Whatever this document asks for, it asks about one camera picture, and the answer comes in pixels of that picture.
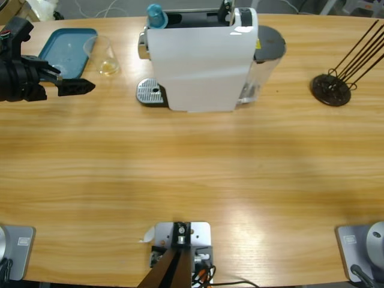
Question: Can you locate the brown cardboard box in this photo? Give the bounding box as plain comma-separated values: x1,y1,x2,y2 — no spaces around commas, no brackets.
0,0,28,25

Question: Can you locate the black and orange cable bundle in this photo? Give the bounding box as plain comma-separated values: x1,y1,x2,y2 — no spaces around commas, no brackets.
191,263,217,288

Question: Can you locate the thin black cable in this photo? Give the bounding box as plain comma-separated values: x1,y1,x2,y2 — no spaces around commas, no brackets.
209,280,260,288

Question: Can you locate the blue coffee capsule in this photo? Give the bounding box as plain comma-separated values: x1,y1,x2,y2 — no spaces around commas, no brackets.
146,3,168,30

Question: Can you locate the white metal mount plate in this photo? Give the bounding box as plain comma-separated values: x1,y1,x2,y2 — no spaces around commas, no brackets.
154,221,212,285

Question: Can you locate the white tape tag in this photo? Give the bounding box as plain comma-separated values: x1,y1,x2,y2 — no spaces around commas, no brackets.
137,226,156,244

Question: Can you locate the black post bracket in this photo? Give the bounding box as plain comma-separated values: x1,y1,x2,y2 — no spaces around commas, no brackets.
170,221,192,249

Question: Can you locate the dark brown post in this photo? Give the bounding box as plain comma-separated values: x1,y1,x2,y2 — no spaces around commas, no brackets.
137,247,193,288

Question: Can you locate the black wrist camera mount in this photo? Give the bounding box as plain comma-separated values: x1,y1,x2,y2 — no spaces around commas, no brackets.
0,16,34,59

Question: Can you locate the clear glass cup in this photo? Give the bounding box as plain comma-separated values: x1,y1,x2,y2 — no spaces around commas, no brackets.
83,35,121,77

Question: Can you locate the black wire capsule holder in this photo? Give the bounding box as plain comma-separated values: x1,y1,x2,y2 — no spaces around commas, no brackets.
310,19,384,107

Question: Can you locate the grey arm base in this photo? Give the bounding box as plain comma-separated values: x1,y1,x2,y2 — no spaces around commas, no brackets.
0,224,37,281
335,221,384,283

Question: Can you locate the black base cable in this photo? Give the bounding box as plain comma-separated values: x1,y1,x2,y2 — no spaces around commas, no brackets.
0,257,13,281
350,263,377,288

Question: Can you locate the black connector box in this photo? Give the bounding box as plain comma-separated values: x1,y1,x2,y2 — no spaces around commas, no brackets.
193,245,214,266

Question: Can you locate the white capsule coffee machine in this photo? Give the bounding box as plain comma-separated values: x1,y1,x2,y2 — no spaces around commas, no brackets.
137,0,259,114

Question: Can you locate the white plastic stool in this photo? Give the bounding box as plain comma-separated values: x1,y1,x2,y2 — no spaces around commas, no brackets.
317,0,384,16

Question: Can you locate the teal plastic tray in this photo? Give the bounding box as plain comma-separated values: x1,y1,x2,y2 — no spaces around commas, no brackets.
38,28,99,83

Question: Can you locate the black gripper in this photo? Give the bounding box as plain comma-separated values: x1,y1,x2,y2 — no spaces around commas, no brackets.
0,53,96,103

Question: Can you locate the white floor cable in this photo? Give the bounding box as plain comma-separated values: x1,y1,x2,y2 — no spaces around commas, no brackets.
73,0,149,19

